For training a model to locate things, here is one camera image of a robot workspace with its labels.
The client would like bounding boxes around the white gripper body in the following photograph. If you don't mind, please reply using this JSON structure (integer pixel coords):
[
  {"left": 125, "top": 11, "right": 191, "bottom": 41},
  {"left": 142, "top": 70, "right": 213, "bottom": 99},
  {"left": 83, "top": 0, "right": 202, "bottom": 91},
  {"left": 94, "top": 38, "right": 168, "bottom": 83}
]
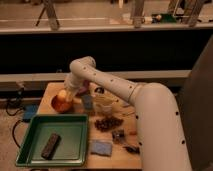
[{"left": 64, "top": 73, "right": 81, "bottom": 97}]

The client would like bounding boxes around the yellow red apple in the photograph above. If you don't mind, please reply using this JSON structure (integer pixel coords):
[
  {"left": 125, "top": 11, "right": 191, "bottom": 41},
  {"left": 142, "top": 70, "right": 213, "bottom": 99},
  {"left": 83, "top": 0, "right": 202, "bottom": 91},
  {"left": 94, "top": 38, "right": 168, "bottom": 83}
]
[{"left": 57, "top": 89, "right": 67, "bottom": 101}]

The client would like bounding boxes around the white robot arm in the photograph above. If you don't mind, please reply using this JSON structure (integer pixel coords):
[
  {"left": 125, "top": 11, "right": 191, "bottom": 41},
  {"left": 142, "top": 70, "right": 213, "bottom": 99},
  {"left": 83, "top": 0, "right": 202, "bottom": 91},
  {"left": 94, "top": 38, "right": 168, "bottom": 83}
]
[{"left": 65, "top": 56, "right": 192, "bottom": 171}]

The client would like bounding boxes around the purple bowl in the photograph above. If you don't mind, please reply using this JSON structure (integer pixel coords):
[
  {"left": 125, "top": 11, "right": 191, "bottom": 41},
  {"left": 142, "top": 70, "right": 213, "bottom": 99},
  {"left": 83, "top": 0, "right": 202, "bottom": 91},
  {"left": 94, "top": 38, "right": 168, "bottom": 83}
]
[{"left": 77, "top": 81, "right": 90, "bottom": 96}]

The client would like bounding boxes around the red bowl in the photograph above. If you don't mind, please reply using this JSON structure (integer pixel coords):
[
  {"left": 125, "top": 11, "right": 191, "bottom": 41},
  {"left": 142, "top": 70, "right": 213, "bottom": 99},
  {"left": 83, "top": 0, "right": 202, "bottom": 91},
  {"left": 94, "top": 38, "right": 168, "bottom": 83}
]
[{"left": 51, "top": 96, "right": 73, "bottom": 113}]

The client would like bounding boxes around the blue can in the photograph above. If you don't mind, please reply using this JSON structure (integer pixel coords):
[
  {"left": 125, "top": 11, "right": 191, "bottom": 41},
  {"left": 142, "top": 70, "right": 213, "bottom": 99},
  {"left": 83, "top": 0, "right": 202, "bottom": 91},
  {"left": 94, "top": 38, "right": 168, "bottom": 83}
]
[{"left": 82, "top": 94, "right": 93, "bottom": 110}]

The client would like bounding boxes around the blue box on floor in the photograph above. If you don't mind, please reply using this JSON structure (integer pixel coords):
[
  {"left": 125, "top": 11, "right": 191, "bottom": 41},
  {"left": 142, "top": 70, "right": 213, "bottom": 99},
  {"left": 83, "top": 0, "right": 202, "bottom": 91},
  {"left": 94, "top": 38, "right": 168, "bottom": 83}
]
[{"left": 22, "top": 105, "right": 38, "bottom": 122}]

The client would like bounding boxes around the bunch of dark grapes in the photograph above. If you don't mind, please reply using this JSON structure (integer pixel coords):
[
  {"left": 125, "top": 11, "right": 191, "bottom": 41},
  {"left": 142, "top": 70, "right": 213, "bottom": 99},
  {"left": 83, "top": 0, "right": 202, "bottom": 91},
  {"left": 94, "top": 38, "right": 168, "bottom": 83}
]
[{"left": 94, "top": 117, "right": 123, "bottom": 132}]

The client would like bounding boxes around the dark rectangular block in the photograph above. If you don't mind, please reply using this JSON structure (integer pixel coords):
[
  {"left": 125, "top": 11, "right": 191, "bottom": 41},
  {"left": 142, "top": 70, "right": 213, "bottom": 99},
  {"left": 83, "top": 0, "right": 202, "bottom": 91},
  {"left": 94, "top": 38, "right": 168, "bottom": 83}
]
[{"left": 41, "top": 133, "right": 61, "bottom": 160}]

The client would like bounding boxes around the green plastic tray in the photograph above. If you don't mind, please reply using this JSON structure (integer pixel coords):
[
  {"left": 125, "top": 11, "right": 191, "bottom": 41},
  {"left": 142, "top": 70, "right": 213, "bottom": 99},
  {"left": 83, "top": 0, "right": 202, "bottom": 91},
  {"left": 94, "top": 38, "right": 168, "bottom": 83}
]
[{"left": 16, "top": 114, "right": 88, "bottom": 168}]

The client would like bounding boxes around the blue sponge cloth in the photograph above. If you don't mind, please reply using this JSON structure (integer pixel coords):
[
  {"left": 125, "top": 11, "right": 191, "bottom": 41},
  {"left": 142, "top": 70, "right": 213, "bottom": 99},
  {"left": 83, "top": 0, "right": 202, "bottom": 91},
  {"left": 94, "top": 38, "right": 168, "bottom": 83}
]
[{"left": 91, "top": 141, "right": 112, "bottom": 156}]

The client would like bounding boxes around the small dark metallic object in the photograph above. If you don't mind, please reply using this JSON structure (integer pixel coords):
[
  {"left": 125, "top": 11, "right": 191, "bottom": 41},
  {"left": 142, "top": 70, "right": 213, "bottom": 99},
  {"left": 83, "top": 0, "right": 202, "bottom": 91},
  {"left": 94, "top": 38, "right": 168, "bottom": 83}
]
[{"left": 112, "top": 129, "right": 125, "bottom": 144}]

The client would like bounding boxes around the small black object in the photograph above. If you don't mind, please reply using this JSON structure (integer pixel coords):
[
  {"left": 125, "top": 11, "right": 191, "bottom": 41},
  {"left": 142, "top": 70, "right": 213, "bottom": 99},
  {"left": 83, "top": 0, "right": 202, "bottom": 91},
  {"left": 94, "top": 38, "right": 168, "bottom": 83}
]
[{"left": 123, "top": 146, "right": 140, "bottom": 154}]

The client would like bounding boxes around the black ring object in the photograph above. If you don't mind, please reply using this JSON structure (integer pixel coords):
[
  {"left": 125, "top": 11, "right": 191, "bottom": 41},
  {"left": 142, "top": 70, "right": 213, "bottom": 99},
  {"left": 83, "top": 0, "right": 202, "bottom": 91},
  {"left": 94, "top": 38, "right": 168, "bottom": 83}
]
[{"left": 94, "top": 87, "right": 105, "bottom": 94}]

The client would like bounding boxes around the black cable on floor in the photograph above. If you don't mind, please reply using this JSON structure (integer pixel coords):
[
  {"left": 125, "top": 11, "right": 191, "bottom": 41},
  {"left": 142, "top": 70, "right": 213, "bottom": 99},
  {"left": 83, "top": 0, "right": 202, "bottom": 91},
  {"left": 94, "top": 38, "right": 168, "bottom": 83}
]
[{"left": 4, "top": 87, "right": 25, "bottom": 149}]

